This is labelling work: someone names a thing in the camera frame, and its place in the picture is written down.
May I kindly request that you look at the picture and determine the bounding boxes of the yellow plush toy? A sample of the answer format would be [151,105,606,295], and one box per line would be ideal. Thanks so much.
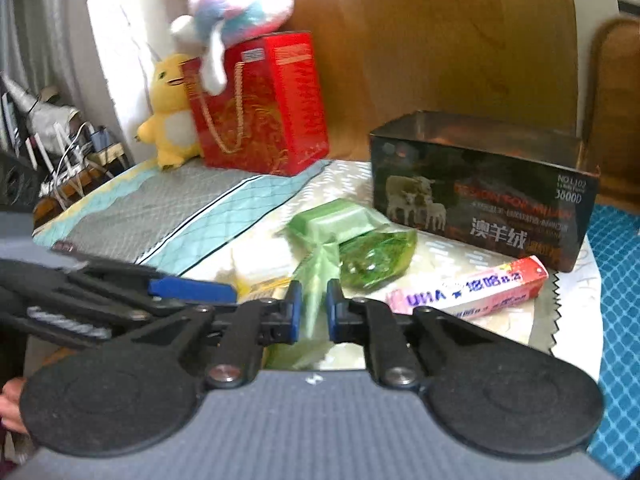
[136,52,206,170]

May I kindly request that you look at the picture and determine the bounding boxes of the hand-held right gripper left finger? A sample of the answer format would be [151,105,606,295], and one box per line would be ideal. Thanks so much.
[150,280,304,391]

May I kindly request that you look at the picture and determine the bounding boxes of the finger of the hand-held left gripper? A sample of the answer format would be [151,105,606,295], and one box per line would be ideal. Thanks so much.
[70,265,239,318]

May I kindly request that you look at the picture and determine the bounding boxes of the clear green candy packet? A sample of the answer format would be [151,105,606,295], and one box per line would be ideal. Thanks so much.
[339,230,419,291]

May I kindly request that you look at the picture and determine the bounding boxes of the wooden headboard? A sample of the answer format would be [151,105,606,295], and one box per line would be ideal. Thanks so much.
[280,0,587,167]

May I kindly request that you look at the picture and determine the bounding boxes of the wooden side table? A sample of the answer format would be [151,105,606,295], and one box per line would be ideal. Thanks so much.
[34,142,132,221]

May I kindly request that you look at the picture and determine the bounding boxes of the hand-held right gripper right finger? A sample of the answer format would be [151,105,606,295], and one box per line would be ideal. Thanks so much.
[326,279,501,392]

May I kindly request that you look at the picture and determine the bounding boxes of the light green snack packet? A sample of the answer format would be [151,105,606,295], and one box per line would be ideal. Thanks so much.
[270,198,389,372]

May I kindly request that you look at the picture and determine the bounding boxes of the yellow snack packet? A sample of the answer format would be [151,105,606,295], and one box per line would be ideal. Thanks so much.
[235,277,293,304]

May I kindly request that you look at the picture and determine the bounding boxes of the wooden chair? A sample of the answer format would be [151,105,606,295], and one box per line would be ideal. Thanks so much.
[582,17,640,206]

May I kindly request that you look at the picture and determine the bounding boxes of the red gift bag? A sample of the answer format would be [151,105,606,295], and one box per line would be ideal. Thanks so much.
[181,31,331,177]

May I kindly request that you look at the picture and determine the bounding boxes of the white leaf pattern cloth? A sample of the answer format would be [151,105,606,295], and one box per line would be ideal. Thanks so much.
[215,160,602,382]

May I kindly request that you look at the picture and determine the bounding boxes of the white cables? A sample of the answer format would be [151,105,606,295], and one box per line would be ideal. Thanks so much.
[40,122,132,202]

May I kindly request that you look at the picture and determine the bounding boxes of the person's left hand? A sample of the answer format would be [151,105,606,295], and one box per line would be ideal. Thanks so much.
[0,377,27,434]

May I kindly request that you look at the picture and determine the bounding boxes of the grey curtain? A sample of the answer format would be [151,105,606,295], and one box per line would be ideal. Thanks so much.
[0,0,93,126]

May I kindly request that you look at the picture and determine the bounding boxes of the white pastel plush toy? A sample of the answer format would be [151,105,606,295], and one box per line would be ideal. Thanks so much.
[170,0,297,97]

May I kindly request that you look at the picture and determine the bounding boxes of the teal grey quilted blanket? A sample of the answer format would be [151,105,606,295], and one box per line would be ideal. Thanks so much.
[32,159,333,281]

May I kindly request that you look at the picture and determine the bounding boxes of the blue patterned cloth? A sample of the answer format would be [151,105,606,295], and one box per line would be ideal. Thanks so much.
[584,204,640,479]

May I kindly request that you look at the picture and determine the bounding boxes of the pink candy box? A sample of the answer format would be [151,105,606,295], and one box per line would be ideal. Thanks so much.
[386,255,550,322]

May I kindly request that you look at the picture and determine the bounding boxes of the dark ribbed object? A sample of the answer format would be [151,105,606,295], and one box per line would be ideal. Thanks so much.
[0,149,42,211]

